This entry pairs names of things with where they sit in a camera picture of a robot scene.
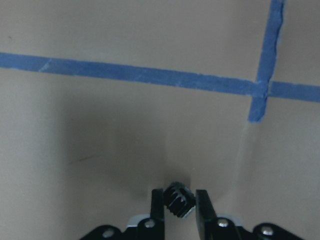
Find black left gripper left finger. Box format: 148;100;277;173
150;188;165;240

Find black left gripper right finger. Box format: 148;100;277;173
195;189;217;240

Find black bearing gear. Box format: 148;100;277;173
163;181;196;219

